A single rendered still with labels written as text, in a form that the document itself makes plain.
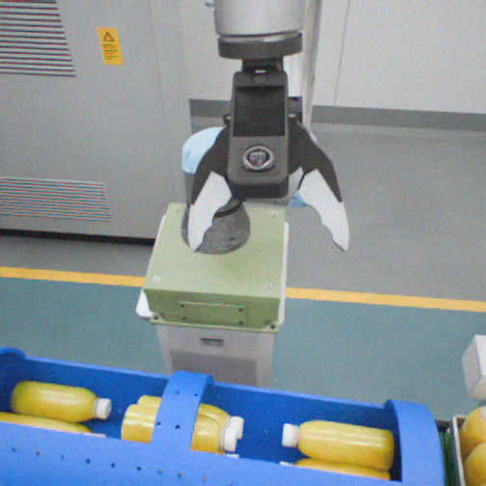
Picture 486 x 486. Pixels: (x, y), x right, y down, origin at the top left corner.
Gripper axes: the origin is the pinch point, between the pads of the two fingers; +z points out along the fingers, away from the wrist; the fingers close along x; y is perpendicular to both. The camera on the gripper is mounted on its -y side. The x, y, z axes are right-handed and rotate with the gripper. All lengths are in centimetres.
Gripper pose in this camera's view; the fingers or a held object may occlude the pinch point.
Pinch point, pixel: (268, 256)
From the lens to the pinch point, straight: 51.0
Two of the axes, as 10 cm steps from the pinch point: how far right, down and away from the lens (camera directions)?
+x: -9.9, 0.1, 1.1
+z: 0.6, 8.8, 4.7
